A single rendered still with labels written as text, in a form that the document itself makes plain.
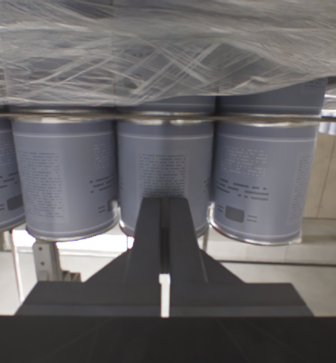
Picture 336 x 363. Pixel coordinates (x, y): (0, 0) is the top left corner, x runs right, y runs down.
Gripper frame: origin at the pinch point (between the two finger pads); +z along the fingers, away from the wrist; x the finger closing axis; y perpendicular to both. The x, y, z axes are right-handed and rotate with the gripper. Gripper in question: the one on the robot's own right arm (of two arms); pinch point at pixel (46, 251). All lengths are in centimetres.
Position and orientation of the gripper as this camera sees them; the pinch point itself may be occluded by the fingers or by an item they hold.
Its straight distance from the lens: 42.4
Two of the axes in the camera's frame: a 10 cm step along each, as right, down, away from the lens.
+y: 10.0, 0.2, 0.0
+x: 0.0, 2.9, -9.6
